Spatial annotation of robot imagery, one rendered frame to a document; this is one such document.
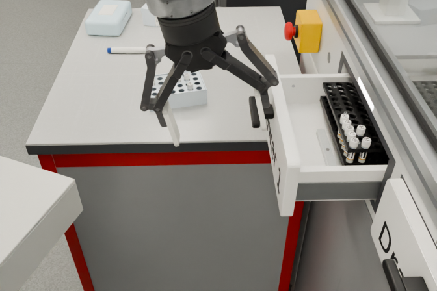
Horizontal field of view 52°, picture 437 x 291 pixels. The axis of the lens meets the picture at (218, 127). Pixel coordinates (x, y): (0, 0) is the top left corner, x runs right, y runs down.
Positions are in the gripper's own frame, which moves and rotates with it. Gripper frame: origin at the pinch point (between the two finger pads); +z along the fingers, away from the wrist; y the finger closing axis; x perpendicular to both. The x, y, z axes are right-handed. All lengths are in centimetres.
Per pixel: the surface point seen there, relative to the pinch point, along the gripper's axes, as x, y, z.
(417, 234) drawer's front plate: -23.1, 21.6, 1.6
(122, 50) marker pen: 47, -25, 8
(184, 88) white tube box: 26.3, -8.6, 8.8
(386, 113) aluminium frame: -5.6, 23.6, -1.6
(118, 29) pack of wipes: 56, -27, 6
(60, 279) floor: 32, -70, 77
